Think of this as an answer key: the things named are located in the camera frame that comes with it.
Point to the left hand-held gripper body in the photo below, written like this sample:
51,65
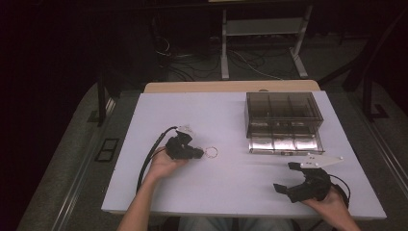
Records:
179,147

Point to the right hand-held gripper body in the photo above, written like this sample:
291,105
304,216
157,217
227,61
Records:
312,187

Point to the smoky transparent box drawer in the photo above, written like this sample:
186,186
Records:
285,141

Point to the smoky transparent jewelry box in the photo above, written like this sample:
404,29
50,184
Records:
282,107

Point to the person's right hand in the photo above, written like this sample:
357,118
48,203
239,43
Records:
330,205

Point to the person's left hand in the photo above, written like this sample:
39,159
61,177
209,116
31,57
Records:
163,168

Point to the white table board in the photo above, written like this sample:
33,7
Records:
231,186

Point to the person's legs in jeans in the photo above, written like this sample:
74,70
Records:
224,224

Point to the wooden table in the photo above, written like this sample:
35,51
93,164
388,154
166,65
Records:
224,86

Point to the black stand with foot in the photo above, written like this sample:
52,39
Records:
102,102
369,96

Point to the grey metal stand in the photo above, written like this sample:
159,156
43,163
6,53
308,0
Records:
263,27

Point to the black floor outlet frame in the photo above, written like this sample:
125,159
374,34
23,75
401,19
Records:
107,149

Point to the metal floor rail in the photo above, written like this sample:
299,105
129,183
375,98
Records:
80,173
381,144

